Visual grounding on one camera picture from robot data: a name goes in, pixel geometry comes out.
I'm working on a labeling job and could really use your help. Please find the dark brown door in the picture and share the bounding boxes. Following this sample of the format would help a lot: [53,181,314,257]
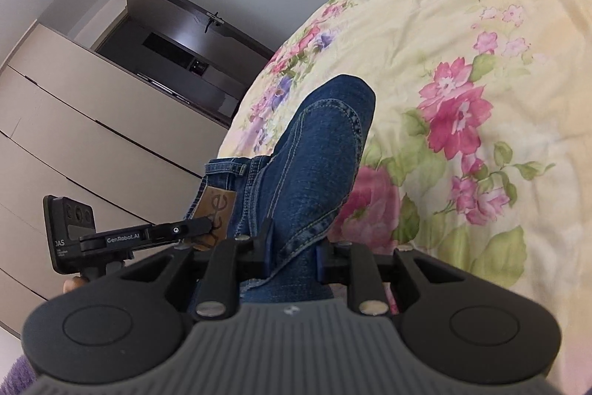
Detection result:
[96,0,274,127]

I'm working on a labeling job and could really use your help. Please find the blue denim jeans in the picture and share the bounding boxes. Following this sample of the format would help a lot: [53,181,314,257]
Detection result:
[186,75,375,304]

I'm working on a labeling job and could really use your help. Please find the fluffy lilac sleeve forearm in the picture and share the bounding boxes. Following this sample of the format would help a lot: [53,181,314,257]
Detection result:
[0,356,36,395]

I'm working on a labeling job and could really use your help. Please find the beige wardrobe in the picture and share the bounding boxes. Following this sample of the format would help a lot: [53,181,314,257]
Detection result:
[1,24,226,334]

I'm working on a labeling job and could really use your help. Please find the floral yellow bed quilt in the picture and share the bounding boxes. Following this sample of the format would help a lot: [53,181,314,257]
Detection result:
[220,0,591,394]

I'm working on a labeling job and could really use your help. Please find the left hand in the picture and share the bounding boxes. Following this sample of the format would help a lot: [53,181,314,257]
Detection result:
[62,277,88,294]

